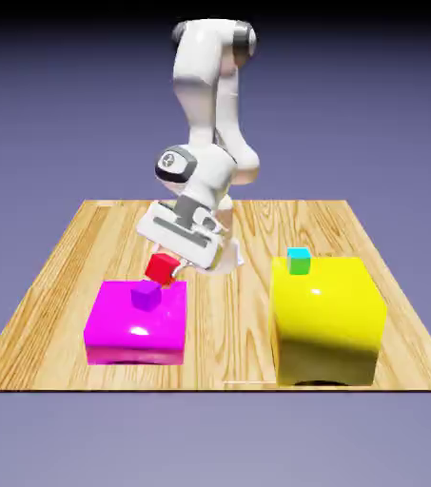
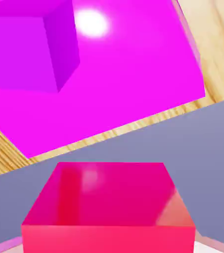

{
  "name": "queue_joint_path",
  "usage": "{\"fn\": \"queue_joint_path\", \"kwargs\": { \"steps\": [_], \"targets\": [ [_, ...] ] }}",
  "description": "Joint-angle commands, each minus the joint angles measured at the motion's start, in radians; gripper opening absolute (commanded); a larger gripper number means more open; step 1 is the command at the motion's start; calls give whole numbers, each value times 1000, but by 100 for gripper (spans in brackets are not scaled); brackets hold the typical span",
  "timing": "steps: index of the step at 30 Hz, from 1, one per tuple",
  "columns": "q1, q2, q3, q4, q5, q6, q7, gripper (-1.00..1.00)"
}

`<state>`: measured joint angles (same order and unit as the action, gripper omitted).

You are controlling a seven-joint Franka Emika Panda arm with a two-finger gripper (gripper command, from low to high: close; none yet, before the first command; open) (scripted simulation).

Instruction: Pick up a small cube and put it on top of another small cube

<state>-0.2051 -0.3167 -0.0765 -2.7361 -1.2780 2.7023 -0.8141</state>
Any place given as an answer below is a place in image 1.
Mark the small green cube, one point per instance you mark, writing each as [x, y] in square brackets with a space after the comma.
[298, 261]

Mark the small red cube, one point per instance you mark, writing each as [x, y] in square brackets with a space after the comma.
[161, 268]

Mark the small purple cube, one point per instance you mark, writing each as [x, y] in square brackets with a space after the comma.
[146, 296]

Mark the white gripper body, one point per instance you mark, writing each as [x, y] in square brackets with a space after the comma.
[184, 236]

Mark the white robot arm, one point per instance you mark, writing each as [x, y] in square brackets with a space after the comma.
[204, 114]

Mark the large magenta box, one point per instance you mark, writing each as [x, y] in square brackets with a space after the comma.
[136, 323]

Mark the large yellow box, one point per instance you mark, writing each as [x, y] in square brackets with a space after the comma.
[325, 319]

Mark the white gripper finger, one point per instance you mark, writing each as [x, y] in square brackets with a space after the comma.
[179, 268]

